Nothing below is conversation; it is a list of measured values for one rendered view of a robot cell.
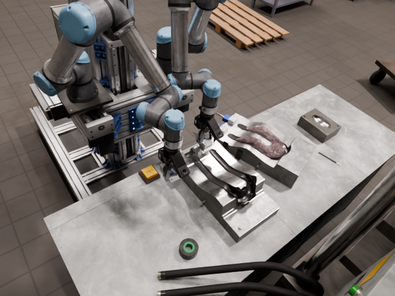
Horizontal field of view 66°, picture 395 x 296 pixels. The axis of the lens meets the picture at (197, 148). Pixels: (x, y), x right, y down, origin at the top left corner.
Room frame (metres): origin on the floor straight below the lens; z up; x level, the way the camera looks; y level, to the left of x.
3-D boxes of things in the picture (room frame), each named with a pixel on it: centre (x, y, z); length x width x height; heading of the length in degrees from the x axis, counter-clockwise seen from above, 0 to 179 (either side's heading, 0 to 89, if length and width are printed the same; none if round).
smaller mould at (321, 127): (1.47, -0.72, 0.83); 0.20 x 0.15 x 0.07; 44
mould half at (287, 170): (1.20, -0.35, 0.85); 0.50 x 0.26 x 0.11; 61
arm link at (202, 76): (1.21, 0.02, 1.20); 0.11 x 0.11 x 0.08; 18
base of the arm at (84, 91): (1.18, 0.61, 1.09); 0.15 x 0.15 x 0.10
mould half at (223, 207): (0.89, -0.15, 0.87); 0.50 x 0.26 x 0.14; 44
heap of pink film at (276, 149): (1.20, -0.35, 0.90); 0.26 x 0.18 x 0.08; 61
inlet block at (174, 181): (0.84, 0.11, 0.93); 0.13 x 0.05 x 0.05; 44
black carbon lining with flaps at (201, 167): (0.91, -0.15, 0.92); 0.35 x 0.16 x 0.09; 44
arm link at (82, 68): (1.17, 0.62, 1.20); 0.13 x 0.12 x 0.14; 158
